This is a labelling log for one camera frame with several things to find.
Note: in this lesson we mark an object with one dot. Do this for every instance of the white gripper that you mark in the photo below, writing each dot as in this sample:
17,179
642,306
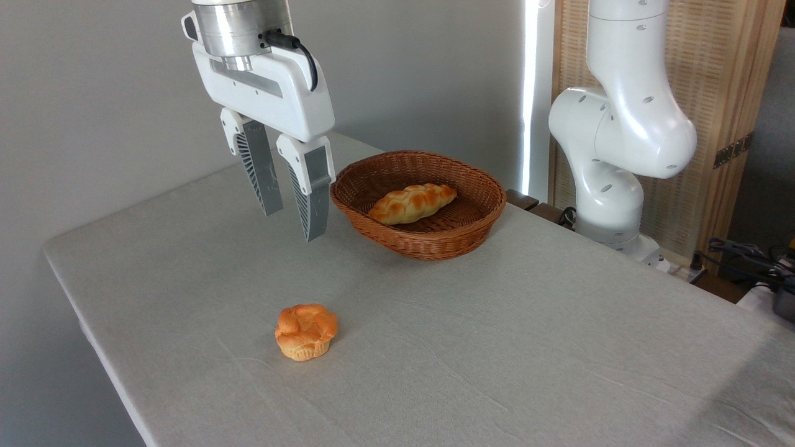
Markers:
292,99

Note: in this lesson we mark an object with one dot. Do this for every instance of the white power strip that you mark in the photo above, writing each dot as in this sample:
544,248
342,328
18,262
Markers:
674,266

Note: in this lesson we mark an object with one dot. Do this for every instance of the dark brown wooden board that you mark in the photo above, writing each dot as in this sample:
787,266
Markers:
528,203

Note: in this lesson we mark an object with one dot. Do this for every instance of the long braided bread loaf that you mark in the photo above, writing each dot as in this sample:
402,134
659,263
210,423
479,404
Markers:
410,203

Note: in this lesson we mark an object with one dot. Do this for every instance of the wooden bamboo folding screen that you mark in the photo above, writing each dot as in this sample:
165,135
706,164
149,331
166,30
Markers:
720,68

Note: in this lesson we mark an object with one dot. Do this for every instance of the brown wicker basket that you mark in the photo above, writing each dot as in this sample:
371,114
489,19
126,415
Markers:
428,239

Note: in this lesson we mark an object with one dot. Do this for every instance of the grey tablecloth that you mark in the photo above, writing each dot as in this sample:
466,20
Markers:
497,347

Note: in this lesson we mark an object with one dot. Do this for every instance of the dark metal screen hinge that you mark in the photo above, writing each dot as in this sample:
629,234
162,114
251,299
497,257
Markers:
733,150

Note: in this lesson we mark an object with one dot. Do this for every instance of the dark grey box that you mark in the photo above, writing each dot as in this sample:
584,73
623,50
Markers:
785,305

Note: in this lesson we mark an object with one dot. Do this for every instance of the round muffin-shaped bread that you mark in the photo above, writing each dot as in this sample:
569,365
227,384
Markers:
305,332

